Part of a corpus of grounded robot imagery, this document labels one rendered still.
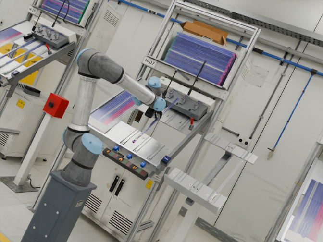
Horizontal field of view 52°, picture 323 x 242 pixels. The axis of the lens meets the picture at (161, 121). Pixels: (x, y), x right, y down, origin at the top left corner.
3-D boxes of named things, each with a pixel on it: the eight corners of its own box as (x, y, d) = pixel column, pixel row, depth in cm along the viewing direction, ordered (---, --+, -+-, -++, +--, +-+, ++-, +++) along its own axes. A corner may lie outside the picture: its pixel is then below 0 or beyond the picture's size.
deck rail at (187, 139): (157, 175, 205) (158, 169, 200) (155, 174, 205) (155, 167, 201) (212, 117, 250) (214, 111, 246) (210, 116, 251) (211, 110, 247)
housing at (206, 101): (207, 120, 249) (210, 105, 239) (155, 94, 268) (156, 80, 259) (212, 114, 254) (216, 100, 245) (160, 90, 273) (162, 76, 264)
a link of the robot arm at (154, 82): (143, 80, 191) (154, 73, 194) (145, 93, 200) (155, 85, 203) (152, 87, 187) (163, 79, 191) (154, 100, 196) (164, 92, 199)
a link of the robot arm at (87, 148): (78, 164, 157) (91, 139, 156) (66, 152, 166) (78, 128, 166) (98, 169, 165) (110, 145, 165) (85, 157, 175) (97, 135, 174)
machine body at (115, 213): (130, 259, 233) (169, 181, 230) (61, 207, 261) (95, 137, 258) (164, 241, 293) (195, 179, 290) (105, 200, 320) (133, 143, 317)
